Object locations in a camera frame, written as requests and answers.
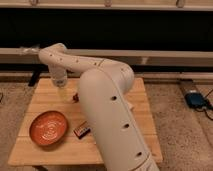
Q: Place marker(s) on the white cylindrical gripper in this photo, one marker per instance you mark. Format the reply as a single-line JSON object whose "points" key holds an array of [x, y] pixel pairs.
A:
{"points": [[59, 79]]}

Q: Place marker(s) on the orange ceramic bowl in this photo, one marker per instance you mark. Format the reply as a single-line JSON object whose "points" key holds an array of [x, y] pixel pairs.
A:
{"points": [[48, 128]]}

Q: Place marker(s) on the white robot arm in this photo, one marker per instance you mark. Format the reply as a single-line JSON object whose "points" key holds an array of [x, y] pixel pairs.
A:
{"points": [[101, 88]]}

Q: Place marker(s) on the beige rectangular block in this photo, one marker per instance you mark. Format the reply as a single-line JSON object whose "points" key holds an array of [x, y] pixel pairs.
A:
{"points": [[130, 106]]}

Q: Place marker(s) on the blue device on floor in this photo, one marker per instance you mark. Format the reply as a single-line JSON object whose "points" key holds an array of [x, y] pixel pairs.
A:
{"points": [[195, 100]]}

